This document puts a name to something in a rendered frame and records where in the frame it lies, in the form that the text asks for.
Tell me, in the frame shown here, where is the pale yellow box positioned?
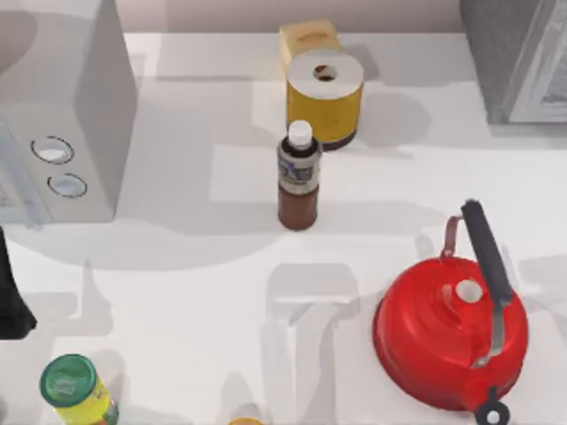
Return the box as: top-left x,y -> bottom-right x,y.
278,18 -> 344,81

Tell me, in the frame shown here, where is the red kettle with black handle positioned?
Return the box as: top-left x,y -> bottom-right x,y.
372,198 -> 531,425

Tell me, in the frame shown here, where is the microwave knob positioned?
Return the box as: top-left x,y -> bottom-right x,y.
46,172 -> 89,198
29,135 -> 75,166

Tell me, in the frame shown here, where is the pale microwave oven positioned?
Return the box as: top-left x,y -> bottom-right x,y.
0,0 -> 138,228

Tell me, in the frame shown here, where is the brown bottle with white cap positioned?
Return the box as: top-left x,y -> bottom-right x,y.
276,120 -> 322,231

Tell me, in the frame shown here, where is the yellow jar with green lid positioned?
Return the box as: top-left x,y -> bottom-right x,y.
38,353 -> 120,425

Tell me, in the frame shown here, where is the yellow can with white lid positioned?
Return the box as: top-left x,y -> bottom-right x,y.
284,50 -> 366,152

